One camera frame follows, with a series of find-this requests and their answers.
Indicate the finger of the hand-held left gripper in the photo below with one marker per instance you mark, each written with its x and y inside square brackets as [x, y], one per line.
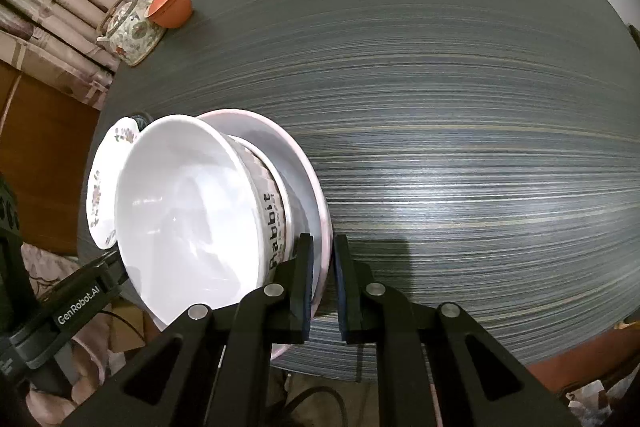
[116, 274]

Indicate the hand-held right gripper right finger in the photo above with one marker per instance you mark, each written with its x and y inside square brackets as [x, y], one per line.
[341, 287]

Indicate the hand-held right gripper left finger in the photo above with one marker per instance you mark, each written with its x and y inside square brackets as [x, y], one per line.
[306, 287]

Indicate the white floral plate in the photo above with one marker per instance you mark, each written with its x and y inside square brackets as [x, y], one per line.
[102, 187]

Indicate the white bowl with pink base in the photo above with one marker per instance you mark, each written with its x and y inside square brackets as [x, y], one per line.
[180, 207]

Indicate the brown wooden cabinet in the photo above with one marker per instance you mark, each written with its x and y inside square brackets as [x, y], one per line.
[45, 157]

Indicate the floral ceramic teapot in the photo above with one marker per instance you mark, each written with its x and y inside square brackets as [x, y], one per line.
[130, 32]

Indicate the orange lidded cup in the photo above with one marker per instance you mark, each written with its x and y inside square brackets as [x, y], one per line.
[172, 7]

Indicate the beige patterned curtain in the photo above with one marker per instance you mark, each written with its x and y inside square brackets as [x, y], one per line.
[50, 7]

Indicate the dark wooden chair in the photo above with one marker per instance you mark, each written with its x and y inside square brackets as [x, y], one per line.
[634, 38]

